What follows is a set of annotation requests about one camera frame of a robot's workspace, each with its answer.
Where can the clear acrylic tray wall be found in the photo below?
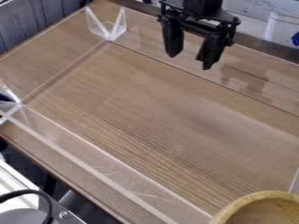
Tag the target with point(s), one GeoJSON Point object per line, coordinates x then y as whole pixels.
{"type": "Point", "coordinates": [131, 196]}

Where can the grey metal bracket with screw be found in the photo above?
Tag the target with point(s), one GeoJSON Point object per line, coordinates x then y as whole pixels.
{"type": "Point", "coordinates": [66, 208]}

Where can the clear acrylic corner bracket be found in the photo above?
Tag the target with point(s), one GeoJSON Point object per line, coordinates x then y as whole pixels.
{"type": "Point", "coordinates": [107, 30]}

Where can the brown wooden bowl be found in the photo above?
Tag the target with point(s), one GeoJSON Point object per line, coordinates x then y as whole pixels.
{"type": "Point", "coordinates": [269, 207]}

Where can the white container in background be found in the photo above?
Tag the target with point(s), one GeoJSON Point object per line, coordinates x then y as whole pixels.
{"type": "Point", "coordinates": [282, 29]}

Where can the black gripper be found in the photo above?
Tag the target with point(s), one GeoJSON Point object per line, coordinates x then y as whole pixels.
{"type": "Point", "coordinates": [203, 18]}

